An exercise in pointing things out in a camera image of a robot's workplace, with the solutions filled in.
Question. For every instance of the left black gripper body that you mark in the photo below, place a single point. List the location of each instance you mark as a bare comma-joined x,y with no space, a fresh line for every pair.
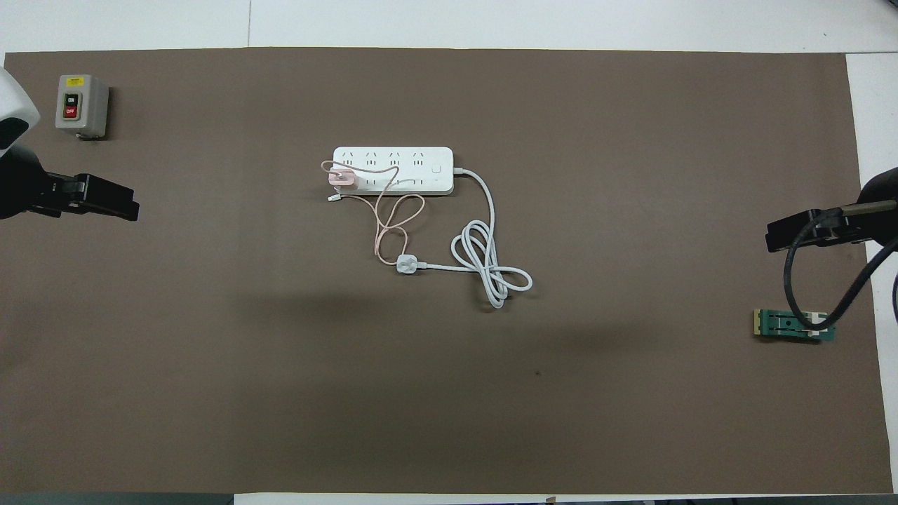
66,193

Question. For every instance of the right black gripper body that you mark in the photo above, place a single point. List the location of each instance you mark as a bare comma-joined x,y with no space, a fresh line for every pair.
838,228

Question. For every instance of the pink charger adapter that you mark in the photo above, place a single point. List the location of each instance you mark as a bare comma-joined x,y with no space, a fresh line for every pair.
342,179

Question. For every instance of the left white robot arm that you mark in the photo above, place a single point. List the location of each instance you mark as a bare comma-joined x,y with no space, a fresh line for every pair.
15,175

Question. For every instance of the white power strip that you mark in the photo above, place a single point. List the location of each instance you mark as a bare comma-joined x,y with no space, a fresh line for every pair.
393,170

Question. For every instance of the brown table mat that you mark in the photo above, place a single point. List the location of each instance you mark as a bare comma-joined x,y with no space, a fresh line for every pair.
449,407

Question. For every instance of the gray on-off switch box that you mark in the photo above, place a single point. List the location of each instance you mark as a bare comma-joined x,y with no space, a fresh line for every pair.
78,105

